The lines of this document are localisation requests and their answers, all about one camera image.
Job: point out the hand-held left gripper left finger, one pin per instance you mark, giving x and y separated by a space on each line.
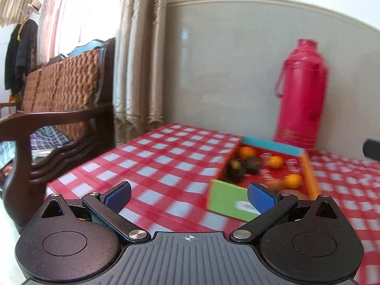
118 197

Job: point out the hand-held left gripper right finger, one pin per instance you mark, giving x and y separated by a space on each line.
261 199

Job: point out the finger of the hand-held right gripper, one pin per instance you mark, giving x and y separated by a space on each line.
372 148

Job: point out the kiwi with sticker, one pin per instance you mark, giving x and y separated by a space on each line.
274 184

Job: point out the colourful cardboard box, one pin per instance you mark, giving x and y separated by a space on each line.
228 200

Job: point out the dark brown round fruit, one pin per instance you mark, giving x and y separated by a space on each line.
236 169
253 164

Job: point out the small orange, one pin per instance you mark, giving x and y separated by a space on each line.
276 161
293 181

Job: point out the large orange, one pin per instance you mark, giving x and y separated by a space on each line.
247 152

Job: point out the red checked tablecloth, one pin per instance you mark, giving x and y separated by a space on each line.
166 160

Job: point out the dark wooden sofa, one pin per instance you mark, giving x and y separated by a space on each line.
59 151

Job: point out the red thermos flask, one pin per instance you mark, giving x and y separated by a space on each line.
301 95

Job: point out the blue plaid cloth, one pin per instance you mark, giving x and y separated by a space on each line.
44 138

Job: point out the woven brown seat mat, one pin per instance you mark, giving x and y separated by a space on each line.
62 86

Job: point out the beige patterned curtain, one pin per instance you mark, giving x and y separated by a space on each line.
139 53

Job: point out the black hanging coat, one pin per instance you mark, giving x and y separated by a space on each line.
20 53

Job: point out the pink sheer curtain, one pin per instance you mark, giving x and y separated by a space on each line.
77 14

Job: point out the straw hat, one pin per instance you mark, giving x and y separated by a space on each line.
34 6

